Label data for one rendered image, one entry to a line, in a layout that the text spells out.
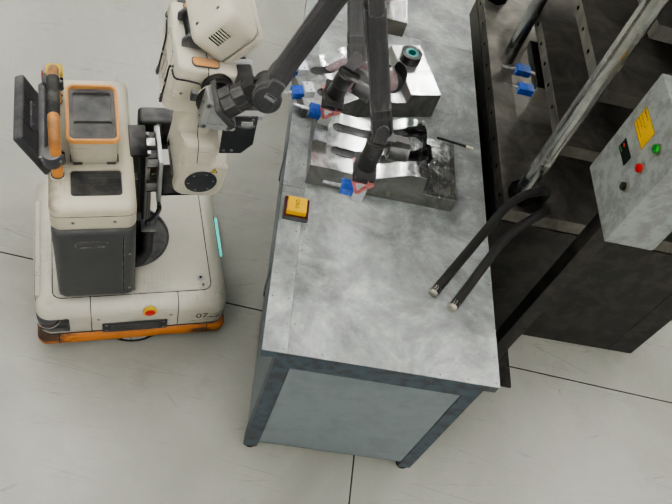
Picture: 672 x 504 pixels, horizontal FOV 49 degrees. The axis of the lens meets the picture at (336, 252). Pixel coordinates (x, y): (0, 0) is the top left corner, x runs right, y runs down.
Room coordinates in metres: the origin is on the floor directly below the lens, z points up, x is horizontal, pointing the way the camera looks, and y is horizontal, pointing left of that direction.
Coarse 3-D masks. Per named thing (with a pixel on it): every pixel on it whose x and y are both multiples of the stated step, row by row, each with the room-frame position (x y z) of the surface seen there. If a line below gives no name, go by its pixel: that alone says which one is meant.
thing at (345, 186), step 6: (324, 180) 1.50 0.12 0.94; (342, 180) 1.52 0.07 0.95; (348, 180) 1.53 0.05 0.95; (336, 186) 1.50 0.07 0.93; (342, 186) 1.50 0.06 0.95; (348, 186) 1.51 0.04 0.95; (360, 186) 1.51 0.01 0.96; (342, 192) 1.49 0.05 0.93; (348, 192) 1.50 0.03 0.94; (354, 198) 1.50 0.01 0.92; (360, 198) 1.50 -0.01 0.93
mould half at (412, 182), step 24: (312, 120) 1.83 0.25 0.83; (336, 120) 1.82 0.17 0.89; (360, 120) 1.87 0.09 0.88; (408, 120) 1.91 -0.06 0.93; (336, 144) 1.71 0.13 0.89; (360, 144) 1.76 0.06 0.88; (432, 144) 1.92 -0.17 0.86; (312, 168) 1.59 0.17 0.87; (336, 168) 1.61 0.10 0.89; (384, 168) 1.69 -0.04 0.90; (408, 168) 1.70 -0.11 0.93; (432, 168) 1.81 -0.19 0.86; (384, 192) 1.65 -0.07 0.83; (408, 192) 1.67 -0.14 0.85; (432, 192) 1.71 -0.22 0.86
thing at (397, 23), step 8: (392, 0) 2.60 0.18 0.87; (400, 0) 2.62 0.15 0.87; (392, 8) 2.58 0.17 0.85; (400, 8) 2.57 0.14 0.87; (392, 16) 2.50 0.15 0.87; (400, 16) 2.52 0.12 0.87; (392, 24) 2.49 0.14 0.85; (400, 24) 2.50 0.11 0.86; (392, 32) 2.49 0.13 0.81; (400, 32) 2.50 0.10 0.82
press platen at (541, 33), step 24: (552, 0) 2.76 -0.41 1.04; (552, 24) 2.60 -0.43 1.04; (576, 24) 2.67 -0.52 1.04; (552, 48) 2.46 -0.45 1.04; (576, 48) 2.52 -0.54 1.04; (552, 72) 2.32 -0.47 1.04; (576, 72) 2.37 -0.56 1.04; (552, 96) 2.20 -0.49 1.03; (576, 96) 2.24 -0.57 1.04; (552, 120) 2.11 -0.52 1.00; (600, 120) 2.16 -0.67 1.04; (624, 120) 2.22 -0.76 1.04; (576, 144) 1.99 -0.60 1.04; (600, 144) 2.04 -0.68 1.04
